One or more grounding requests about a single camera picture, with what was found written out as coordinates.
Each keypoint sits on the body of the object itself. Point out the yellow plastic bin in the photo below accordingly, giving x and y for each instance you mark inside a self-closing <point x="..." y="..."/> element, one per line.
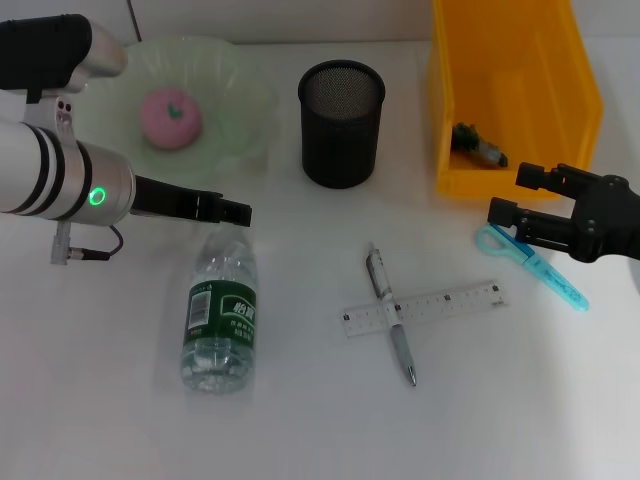
<point x="515" y="90"/>

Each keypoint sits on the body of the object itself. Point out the green glass fruit plate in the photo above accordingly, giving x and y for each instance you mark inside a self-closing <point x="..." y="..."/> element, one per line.
<point x="235" y="125"/>

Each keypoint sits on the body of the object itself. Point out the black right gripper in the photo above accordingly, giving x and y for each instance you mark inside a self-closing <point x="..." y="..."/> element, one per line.
<point x="610" y="220"/>

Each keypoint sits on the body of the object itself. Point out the black mesh pen holder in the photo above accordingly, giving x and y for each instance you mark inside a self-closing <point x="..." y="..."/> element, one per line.
<point x="340" y="135"/>

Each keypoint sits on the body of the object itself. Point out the green plastic wrapper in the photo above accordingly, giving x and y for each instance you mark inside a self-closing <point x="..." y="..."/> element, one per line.
<point x="477" y="147"/>

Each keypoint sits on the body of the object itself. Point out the blue scissors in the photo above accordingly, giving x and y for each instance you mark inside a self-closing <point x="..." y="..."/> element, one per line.
<point x="555" y="277"/>

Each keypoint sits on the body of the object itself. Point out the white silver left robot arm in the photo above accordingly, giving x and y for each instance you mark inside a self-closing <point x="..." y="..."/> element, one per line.
<point x="45" y="170"/>

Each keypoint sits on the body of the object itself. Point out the transparent plastic ruler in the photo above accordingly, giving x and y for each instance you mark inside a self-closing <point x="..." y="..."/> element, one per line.
<point x="435" y="305"/>

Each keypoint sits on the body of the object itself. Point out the clear green-label water bottle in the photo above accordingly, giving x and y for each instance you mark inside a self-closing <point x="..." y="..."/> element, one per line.
<point x="220" y="310"/>

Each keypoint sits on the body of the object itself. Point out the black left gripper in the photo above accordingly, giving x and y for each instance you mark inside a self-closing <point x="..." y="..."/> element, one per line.
<point x="165" y="197"/>

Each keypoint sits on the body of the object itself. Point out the grey white ballpoint pen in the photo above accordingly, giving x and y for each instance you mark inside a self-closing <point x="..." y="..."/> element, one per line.
<point x="382" y="280"/>

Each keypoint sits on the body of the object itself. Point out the pink toy peach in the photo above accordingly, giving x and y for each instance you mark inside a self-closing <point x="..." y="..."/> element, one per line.
<point x="170" y="117"/>

